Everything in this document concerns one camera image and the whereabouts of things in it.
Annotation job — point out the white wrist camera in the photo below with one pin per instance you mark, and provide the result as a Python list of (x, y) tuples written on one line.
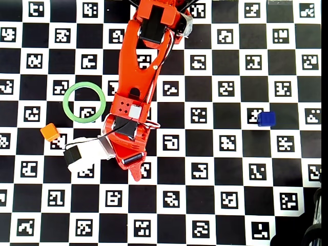
[(92, 151)]

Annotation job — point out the black camera stand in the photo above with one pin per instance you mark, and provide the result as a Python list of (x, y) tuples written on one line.
[(316, 230)]

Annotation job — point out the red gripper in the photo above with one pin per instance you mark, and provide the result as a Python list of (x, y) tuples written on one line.
[(132, 161)]

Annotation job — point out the orange cube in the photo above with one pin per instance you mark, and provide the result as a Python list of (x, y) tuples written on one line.
[(50, 132)]

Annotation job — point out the blue cube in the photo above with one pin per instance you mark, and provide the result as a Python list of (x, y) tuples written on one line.
[(266, 119)]

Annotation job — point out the black white marker mat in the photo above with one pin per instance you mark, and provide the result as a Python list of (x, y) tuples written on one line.
[(205, 179)]

